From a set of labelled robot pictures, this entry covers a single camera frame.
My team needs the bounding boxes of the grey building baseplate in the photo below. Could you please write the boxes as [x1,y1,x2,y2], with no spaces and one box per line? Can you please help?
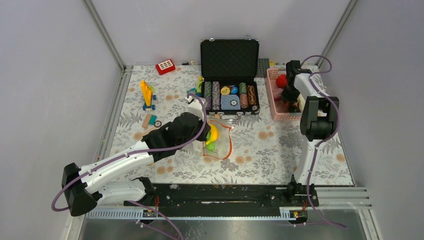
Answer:
[256,58,270,78]

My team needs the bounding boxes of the black poker chip case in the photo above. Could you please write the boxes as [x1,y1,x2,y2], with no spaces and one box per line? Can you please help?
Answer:
[200,38,260,116]

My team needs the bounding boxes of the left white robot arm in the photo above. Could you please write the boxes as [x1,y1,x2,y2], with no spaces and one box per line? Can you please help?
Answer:
[51,93,211,217]

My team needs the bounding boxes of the red toy strawberry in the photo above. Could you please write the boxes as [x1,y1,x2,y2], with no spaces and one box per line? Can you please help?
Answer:
[275,74,288,89]

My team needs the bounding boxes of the pink toy peach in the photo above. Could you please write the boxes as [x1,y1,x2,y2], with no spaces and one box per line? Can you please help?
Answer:
[272,87,285,102]

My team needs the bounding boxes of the wooden teal toy blocks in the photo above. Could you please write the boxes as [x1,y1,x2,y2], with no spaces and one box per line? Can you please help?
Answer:
[142,114,162,130]

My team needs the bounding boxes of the teal blue block stack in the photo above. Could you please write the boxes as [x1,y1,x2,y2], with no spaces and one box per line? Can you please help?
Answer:
[187,88,202,97]

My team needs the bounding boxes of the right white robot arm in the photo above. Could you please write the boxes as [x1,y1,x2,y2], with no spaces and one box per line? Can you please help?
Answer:
[281,60,339,206]

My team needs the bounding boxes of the red white toy block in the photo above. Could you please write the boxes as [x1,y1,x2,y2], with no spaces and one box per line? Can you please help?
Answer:
[155,59,176,75]

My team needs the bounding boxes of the pink plastic basket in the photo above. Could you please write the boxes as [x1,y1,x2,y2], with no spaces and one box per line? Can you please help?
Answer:
[265,67,306,121]

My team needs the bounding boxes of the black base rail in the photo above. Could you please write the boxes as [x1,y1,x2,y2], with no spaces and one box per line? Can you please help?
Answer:
[124,177,320,219]

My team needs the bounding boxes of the green yellow toy figure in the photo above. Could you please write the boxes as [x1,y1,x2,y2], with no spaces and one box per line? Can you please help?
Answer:
[196,76,204,93]

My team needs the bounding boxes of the dark toy eggplant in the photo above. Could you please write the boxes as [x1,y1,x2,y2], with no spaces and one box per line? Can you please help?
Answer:
[288,104,301,113]

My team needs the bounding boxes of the yellow toy banana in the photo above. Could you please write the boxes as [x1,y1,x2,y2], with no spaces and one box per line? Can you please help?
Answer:
[205,124,219,145]

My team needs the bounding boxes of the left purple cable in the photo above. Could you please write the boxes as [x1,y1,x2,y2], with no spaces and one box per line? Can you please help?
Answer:
[50,92,209,240]

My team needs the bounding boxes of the yellow blue toy cart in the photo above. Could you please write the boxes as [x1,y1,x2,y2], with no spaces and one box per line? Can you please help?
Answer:
[140,80,157,112]

